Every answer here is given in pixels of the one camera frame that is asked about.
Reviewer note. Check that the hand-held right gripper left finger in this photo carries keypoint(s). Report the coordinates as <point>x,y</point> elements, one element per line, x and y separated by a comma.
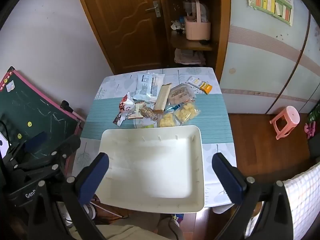
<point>93,177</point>

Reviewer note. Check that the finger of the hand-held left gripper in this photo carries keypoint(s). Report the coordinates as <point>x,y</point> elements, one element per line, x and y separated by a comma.
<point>35,142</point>
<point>67,146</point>

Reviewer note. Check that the large white snack packet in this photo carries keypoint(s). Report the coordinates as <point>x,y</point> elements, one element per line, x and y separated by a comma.
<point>147,87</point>

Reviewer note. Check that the black chalkboard clip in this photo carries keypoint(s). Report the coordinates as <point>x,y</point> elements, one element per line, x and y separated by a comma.
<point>67,105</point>

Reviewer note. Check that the green chalkboard with pink frame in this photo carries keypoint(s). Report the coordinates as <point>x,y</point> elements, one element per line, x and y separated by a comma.
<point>37,110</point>

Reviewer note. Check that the pink plastic stool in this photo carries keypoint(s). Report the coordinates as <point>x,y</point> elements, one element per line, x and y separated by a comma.
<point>290,113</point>

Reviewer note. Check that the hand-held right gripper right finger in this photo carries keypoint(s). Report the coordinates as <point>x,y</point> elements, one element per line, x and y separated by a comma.
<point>227,177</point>

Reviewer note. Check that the white dotted board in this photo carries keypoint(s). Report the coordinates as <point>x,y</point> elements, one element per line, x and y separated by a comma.
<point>2,145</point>

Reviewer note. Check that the tan wafer packet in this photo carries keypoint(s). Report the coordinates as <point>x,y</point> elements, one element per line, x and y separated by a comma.
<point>162,97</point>

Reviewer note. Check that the white orange oat bar packet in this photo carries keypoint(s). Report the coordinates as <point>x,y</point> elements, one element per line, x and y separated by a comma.
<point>200,83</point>

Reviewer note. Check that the pink toy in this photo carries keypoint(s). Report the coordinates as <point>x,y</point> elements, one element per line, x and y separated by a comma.
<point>310,130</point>

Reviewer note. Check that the wooden corner shelf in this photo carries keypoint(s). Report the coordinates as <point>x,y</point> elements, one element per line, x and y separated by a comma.
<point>190,46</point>

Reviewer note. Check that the clear packet with brown cake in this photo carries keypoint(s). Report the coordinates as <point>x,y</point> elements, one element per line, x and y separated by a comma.
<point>180,93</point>

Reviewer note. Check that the brown wooden door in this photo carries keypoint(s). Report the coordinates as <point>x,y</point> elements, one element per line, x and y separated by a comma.
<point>120,30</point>

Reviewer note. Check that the folded pink towels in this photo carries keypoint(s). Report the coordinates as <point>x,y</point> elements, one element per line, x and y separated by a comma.
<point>187,57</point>

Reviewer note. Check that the red silver snack packet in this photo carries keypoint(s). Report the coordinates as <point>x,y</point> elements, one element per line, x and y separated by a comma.
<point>126,106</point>

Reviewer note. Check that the leaf printed teal tablecloth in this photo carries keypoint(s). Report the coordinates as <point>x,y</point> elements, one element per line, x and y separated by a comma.
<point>215,120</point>

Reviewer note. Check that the white plastic tray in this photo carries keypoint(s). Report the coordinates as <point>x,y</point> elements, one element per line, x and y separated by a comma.
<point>150,167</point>

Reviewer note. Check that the pink plastic basket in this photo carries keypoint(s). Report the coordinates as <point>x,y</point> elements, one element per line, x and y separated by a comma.
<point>197,31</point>

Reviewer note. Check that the small toy figures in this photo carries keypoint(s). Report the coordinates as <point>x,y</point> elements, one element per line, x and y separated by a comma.
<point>177,26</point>

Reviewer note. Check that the clear packet of yellow puffs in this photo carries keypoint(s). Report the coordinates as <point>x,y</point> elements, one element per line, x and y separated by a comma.
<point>167,120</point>
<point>187,112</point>

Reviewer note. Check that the white checked cloth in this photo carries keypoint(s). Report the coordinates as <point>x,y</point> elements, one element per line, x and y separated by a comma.
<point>305,197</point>

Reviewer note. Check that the pale green wardrobe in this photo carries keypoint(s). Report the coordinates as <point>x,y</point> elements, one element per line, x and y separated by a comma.
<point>262,55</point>

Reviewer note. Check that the small white red packet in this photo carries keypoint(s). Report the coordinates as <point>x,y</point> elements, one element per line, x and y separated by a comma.
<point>136,110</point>

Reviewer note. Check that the clear packet with floss bun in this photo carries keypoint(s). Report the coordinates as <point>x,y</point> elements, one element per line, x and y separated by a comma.
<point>147,113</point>

